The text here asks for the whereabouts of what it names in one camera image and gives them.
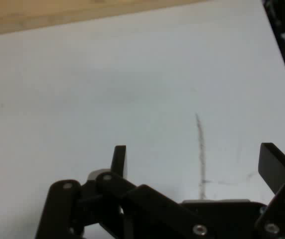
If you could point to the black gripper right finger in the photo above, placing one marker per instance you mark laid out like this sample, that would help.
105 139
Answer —
274 166

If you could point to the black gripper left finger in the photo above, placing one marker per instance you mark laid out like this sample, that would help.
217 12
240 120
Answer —
142 204

